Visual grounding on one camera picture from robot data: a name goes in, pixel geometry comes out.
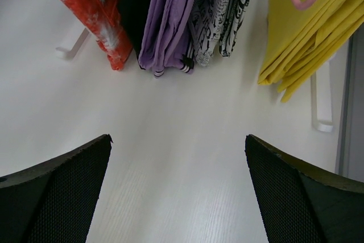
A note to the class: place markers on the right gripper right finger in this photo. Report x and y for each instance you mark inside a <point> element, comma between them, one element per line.
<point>300,202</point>

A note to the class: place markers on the orange white patterned trousers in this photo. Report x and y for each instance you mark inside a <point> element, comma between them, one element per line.
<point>102,19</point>

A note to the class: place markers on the purple trousers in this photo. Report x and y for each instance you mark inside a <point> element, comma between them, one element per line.
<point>167,39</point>

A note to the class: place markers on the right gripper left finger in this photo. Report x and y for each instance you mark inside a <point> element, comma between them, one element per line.
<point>54,201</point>

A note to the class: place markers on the black white patterned trousers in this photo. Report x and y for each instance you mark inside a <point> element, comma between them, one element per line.
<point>215,23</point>

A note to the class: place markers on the white metal clothes rack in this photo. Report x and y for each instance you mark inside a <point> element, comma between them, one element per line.
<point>321,105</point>

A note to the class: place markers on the yellow trousers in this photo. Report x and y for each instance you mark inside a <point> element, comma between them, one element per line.
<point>300,42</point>

